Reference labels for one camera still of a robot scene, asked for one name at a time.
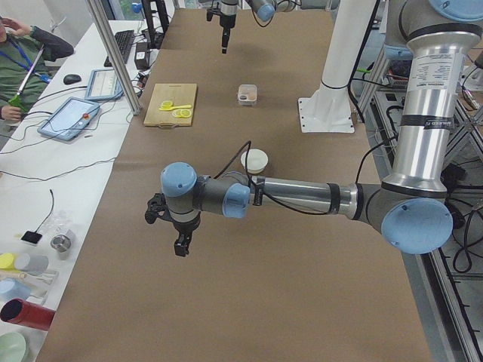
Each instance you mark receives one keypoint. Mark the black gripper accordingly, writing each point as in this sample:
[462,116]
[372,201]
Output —
[185,227]
[226,19]

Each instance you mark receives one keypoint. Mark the clear plastic egg box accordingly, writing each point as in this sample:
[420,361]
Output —
[247,94]

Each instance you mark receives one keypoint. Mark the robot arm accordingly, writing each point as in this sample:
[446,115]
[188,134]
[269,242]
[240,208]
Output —
[408,207]
[263,11]

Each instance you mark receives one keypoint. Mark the black power adapter box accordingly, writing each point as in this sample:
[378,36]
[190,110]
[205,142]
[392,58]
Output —
[142,56]

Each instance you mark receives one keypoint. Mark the wooden cutting board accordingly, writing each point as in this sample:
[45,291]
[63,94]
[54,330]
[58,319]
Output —
[179,94]

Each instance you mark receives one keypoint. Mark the lemon slice lower left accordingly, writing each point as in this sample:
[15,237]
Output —
[182,113]

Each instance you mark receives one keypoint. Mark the black keyboard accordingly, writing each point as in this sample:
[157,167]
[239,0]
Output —
[124,40]

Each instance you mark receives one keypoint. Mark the white round bowl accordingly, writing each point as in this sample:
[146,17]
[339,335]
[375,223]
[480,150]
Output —
[255,161]

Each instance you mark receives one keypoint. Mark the metal cylinder part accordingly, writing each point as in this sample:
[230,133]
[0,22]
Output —
[63,244]

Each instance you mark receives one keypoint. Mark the teach pendant far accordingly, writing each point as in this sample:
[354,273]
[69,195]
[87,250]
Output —
[103,85]

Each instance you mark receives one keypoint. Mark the teach pendant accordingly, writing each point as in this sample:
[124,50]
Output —
[70,119]
[103,85]

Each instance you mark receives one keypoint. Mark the grey cup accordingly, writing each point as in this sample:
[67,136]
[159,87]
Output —
[31,264]

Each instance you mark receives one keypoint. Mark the small black square pad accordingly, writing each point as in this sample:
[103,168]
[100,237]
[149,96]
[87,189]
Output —
[31,237]

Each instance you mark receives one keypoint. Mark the black computer mouse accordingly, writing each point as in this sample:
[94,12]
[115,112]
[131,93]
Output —
[71,79]

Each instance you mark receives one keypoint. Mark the teach pendant near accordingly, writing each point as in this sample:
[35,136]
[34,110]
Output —
[70,119]

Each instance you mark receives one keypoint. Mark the yellow cup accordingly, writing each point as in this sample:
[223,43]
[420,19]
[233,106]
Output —
[7,261]

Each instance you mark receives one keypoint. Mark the light blue cup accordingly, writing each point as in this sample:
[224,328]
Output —
[13,289]

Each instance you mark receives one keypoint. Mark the red cylinder bottle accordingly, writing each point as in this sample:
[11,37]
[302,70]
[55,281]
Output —
[27,314]

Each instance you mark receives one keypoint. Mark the green bowl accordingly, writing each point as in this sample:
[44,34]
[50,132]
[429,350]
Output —
[13,347]

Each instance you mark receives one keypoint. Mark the seated person green shirt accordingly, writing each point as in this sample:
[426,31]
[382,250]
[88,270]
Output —
[24,75]

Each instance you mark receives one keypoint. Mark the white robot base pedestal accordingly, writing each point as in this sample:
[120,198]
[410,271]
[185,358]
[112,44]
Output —
[328,109]

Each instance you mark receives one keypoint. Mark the aluminium frame post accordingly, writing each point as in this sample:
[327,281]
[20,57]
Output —
[108,39]

